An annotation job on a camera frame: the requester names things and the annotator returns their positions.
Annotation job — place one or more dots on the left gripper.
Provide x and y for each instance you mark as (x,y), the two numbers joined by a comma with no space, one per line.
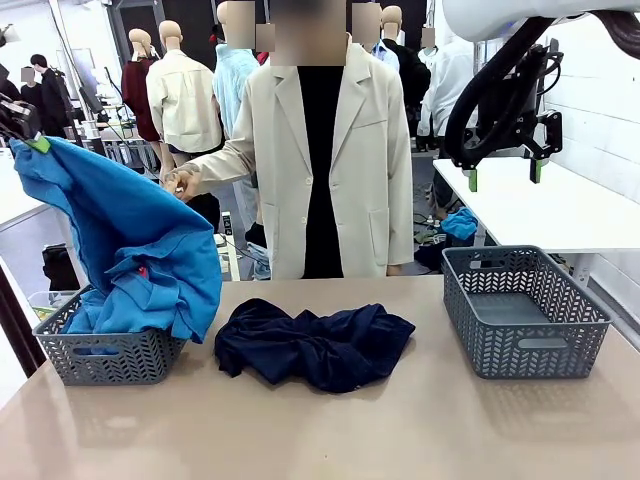
(17,120)

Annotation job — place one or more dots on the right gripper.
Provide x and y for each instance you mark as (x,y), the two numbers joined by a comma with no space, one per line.
(520,100)

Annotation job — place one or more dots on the bright blue top garment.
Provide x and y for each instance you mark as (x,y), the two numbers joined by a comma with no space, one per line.
(82,315)
(125,210)

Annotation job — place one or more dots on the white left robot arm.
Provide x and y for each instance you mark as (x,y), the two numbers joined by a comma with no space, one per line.
(10,34)

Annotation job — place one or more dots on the person's right forearm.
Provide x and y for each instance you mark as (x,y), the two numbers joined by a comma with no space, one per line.
(220,165)

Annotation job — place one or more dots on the person's left forearm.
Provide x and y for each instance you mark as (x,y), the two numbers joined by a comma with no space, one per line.
(400,225)

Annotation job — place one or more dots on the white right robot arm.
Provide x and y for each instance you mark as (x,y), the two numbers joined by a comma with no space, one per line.
(490,15)

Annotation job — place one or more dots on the person's left hand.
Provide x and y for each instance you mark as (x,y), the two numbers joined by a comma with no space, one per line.
(395,270)

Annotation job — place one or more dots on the person's right hand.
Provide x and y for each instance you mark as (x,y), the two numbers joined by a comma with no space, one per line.
(182,184)

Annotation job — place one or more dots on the shorter man in black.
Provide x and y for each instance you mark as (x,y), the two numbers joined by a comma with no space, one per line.
(32,97)

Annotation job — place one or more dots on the taller man in black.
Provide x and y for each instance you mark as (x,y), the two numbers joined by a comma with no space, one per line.
(50,95)

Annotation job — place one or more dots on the large white table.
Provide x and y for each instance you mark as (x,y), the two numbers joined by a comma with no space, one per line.
(550,215)

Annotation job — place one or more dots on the crumpled blue cloth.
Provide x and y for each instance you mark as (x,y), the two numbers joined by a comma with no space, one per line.
(460,222)

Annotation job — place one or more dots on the black tilted monitor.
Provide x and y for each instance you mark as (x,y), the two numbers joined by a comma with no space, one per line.
(91,100)

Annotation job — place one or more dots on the mannequin in maroon top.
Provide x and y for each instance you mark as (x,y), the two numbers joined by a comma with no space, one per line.
(135,100)

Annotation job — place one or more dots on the mannequin in white shirt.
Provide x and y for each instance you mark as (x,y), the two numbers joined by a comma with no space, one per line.
(440,85)

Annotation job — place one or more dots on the dark cloth bundle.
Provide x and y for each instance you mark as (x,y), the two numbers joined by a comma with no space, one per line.
(430,257)

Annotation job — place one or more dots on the slanted metal pole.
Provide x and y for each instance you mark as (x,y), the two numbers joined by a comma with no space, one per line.
(61,35)

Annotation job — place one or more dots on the black bag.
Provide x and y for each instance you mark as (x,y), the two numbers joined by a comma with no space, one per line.
(57,270)

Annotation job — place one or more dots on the mannequin in black coat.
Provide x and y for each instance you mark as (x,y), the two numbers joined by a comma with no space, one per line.
(412,75)

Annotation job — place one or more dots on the mannequin in cream jacket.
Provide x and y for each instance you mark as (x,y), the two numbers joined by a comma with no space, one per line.
(185,100)

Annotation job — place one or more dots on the person in beige coat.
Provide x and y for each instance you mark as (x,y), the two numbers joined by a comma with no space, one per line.
(350,175)

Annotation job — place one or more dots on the clear box with green contents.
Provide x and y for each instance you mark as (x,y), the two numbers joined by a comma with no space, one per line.
(44,305)

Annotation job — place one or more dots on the black boots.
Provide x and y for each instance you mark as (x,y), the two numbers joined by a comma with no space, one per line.
(210,210)

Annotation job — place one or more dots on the grey plastic lattice basket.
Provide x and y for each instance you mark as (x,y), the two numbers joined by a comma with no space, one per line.
(525,360)
(125,360)

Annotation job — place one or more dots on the mannequin in light blue shirt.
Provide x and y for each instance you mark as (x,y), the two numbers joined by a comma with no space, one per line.
(227,85)

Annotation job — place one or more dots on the white step stool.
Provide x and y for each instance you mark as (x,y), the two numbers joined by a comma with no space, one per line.
(231,260)

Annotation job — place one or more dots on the navy blue garment pile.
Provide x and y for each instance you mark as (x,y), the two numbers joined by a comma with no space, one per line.
(320,350)

